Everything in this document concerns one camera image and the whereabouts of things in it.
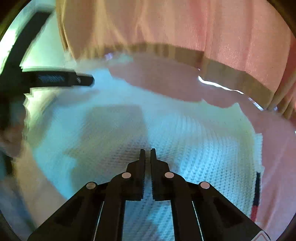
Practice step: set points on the pink curtain with tan hem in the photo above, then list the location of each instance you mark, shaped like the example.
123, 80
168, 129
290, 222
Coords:
185, 27

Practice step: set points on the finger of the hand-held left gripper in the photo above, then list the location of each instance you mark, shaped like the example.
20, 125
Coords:
78, 80
25, 44

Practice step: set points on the colour-block knit sweater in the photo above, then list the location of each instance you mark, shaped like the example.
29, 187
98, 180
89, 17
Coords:
185, 143

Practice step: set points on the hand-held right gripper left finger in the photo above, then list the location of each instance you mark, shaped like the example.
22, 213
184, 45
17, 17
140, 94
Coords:
138, 183

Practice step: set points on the person's left hand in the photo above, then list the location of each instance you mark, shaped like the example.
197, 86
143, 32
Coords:
13, 139

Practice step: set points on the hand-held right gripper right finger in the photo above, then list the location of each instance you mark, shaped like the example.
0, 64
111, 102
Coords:
156, 183

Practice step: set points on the pink bed blanket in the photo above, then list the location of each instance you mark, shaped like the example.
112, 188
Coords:
161, 76

